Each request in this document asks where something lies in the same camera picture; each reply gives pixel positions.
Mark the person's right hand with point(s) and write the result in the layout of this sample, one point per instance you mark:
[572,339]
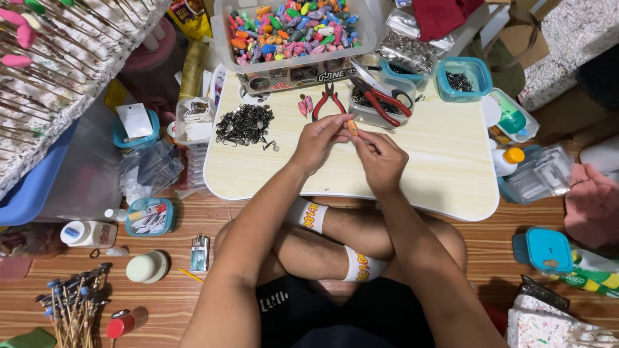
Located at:
[382,162]

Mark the white sock with print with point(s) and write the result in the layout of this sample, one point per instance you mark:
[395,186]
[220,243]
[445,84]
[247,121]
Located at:
[309,215]
[362,266]

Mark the green cloth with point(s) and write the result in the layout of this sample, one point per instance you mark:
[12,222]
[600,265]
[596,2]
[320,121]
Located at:
[26,339]

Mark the pile of black hooks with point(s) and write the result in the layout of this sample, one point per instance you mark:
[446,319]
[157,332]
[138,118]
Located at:
[244,124]

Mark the large speckled foam board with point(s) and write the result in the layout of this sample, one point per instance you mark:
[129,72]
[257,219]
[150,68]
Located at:
[570,43]

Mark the pink fishing lure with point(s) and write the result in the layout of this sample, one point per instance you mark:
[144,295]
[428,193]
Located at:
[308,102]
[302,108]

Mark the sticker-covered box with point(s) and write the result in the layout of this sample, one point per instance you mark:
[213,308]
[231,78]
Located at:
[295,76]

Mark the clear container of tags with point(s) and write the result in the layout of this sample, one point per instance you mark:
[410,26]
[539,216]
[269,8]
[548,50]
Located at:
[193,121]

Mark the plastic bag of metal parts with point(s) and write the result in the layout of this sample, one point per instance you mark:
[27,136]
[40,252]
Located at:
[406,51]

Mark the orange fishing lure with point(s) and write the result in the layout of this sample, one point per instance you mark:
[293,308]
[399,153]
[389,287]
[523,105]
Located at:
[353,127]

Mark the yellow stick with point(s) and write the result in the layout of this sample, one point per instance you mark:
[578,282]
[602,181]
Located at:
[191,275]

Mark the blue-lidded plastic container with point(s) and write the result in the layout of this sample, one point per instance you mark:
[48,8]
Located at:
[546,249]

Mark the green and yellow packet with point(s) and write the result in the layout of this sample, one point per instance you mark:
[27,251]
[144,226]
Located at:
[592,275]

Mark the light wooden lap table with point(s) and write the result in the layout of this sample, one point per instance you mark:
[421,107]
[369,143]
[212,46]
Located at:
[445,154]

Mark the red cloth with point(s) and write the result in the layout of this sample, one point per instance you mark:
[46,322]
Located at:
[440,17]

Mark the small white bottle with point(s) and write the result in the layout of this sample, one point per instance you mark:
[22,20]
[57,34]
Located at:
[113,215]

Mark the speckled foam board with sticks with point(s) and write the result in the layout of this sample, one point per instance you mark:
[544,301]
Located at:
[63,67]

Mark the green tube in clear tray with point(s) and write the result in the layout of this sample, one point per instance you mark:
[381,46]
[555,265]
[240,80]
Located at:
[512,116]

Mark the person's left hand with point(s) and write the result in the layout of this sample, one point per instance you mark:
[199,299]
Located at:
[317,145]

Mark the small blue-rimmed container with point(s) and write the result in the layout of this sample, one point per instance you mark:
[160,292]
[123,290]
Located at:
[401,71]

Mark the pink bucket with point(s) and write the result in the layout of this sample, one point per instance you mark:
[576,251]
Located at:
[150,53]

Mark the speckled foam block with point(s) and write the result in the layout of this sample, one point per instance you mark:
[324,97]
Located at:
[546,326]

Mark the black shorts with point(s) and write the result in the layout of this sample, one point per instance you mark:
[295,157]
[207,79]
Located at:
[338,314]

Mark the clear plastic hook container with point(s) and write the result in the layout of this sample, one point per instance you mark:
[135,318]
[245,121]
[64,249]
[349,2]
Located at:
[360,113]

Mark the blue container with paper labels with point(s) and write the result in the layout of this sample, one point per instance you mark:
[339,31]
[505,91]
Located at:
[150,217]

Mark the blue plastic tray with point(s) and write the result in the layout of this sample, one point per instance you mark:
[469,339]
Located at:
[29,193]

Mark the white bottle with yellow cap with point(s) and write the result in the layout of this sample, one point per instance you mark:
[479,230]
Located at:
[505,162]

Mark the white plastic bottle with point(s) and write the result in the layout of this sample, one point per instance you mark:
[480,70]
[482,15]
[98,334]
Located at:
[89,234]

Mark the clear container of plastic boxes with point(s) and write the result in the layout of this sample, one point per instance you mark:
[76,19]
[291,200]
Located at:
[541,174]

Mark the clear plastic bag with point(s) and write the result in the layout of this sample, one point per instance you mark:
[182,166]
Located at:
[411,26]

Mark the pile of colourful lures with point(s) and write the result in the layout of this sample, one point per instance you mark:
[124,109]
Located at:
[295,31]

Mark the clear plastic storage bin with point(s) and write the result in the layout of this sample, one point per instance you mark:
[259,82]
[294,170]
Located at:
[87,183]

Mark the white round lid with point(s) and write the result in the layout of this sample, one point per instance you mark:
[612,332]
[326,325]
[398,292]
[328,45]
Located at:
[145,267]

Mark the blue-rimmed container with white tag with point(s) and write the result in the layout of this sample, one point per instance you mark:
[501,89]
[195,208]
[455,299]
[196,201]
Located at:
[135,128]

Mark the clear lighter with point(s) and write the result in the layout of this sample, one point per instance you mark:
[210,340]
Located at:
[199,254]

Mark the bundle of sticks with lures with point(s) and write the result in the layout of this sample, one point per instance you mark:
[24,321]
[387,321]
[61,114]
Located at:
[75,304]

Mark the black plastic bag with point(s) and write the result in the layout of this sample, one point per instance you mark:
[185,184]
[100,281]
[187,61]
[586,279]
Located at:
[544,292]

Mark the yellow snack packet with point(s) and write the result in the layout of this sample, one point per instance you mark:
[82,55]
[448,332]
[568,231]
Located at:
[191,19]

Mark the gold foil roll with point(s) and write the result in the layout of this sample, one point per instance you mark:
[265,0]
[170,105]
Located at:
[193,67]

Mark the red can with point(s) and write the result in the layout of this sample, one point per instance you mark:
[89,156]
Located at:
[123,324]

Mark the heap of clear plastic packaging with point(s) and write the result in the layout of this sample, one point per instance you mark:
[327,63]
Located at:
[150,169]

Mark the stack of small clear boxes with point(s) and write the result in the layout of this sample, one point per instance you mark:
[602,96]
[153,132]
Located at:
[197,167]

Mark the green bag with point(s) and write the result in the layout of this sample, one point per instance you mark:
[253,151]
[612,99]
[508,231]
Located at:
[498,67]

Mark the cardboard box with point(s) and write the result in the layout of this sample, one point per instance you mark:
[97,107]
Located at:
[524,41]

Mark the blue-rimmed container with hooks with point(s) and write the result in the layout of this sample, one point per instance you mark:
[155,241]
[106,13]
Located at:
[462,80]

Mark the white plastic object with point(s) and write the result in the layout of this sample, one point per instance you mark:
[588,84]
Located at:
[602,157]

